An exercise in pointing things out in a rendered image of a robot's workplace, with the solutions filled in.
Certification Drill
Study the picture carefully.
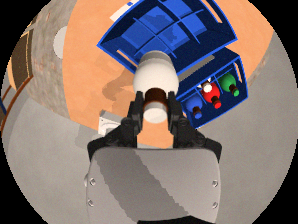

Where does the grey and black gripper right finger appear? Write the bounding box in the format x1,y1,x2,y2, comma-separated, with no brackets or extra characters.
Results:
167,91,222,164

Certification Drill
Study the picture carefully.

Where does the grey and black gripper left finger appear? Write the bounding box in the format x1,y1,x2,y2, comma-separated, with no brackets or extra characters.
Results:
87,91,144,162

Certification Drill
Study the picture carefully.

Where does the blue plastic crate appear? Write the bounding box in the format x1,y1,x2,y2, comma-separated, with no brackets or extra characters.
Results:
96,0,238,76
176,47,248,129

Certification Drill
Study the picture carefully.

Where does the white paper strip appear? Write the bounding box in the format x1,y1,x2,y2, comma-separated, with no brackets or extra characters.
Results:
110,0,139,22

